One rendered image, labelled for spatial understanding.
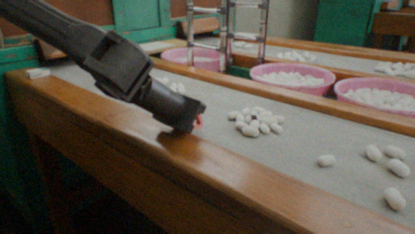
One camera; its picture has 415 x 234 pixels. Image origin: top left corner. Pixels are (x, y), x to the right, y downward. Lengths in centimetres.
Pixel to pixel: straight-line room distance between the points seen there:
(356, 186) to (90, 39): 47
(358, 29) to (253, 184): 305
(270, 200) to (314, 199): 6
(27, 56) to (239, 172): 94
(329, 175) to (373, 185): 7
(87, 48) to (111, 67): 5
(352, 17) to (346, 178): 296
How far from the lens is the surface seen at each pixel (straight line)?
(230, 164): 51
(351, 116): 78
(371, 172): 60
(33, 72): 108
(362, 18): 341
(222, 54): 99
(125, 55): 46
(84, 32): 49
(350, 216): 45
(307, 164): 58
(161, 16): 153
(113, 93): 47
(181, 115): 56
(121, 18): 139
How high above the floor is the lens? 104
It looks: 24 degrees down
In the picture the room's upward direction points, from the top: straight up
